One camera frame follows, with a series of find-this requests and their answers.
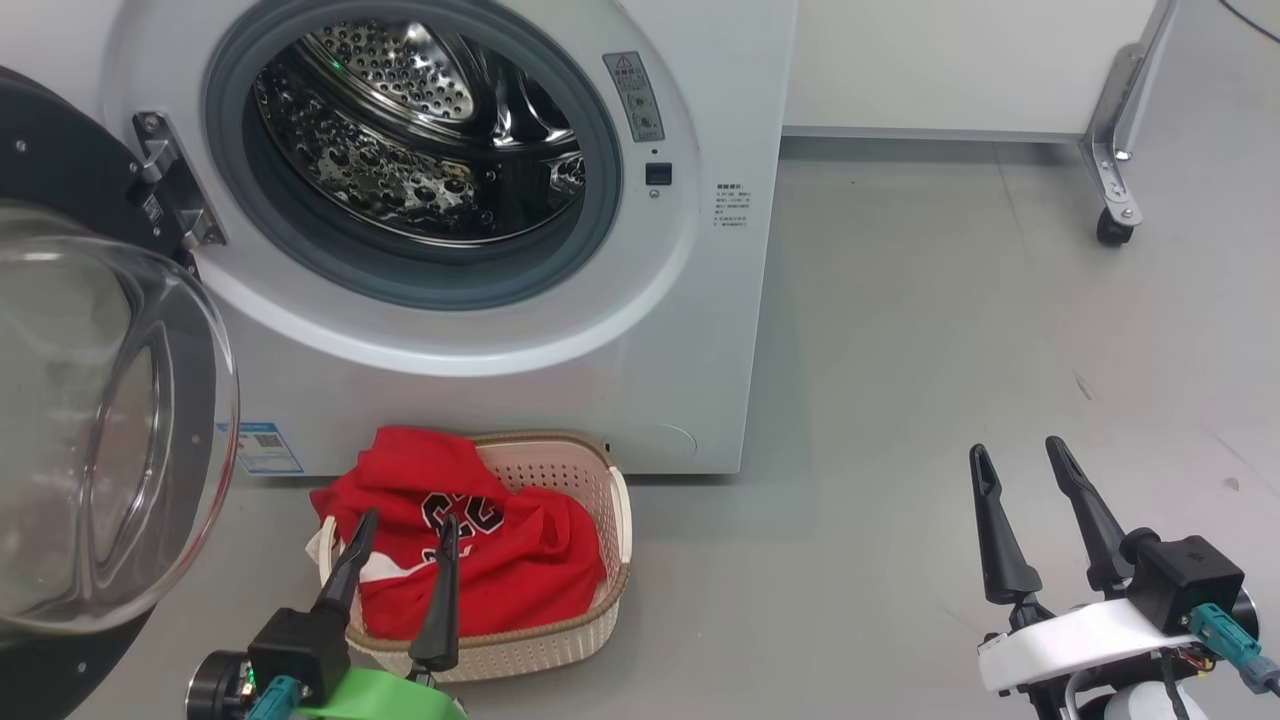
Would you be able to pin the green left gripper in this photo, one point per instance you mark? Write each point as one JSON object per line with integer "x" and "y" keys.
{"x": 385, "y": 698}

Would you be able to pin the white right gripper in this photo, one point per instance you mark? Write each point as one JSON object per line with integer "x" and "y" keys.
{"x": 1070, "y": 640}

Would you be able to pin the red basketball jersey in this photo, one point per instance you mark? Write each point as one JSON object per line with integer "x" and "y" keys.
{"x": 530, "y": 570}

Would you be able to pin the round glass washing machine door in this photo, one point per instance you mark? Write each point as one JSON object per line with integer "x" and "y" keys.
{"x": 60, "y": 430}

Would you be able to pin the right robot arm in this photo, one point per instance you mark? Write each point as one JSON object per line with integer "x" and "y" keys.
{"x": 1140, "y": 705}

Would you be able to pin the cream perforated laundry basket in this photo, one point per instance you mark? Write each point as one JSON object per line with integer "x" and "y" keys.
{"x": 570, "y": 470}

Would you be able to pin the white front-load washing machine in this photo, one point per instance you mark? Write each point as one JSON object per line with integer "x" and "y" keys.
{"x": 550, "y": 380}

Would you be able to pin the metal door hinge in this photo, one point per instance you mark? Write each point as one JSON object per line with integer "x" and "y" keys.
{"x": 170, "y": 185}

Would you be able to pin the left wrist teal connector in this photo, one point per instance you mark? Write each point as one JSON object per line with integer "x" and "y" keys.
{"x": 272, "y": 700}

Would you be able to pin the wrist teal connector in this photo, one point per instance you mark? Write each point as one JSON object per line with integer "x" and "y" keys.
{"x": 1225, "y": 635}
{"x": 272, "y": 700}

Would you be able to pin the blue energy label sticker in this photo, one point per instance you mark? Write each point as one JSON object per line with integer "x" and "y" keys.
{"x": 268, "y": 448}

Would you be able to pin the right wrist teal connector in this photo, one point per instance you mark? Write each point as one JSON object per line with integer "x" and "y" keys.
{"x": 1225, "y": 635}

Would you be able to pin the printed text notice label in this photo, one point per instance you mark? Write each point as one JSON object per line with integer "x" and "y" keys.
{"x": 731, "y": 206}

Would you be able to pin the white partition panel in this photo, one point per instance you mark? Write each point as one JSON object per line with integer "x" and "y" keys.
{"x": 960, "y": 60}

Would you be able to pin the grey warning sticker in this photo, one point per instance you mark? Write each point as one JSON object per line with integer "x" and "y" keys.
{"x": 634, "y": 98}

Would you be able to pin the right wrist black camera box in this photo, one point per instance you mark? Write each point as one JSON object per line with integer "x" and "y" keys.
{"x": 1190, "y": 580}

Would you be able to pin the metal bracket leg with caster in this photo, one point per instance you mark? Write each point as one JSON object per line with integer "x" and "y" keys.
{"x": 1110, "y": 170}

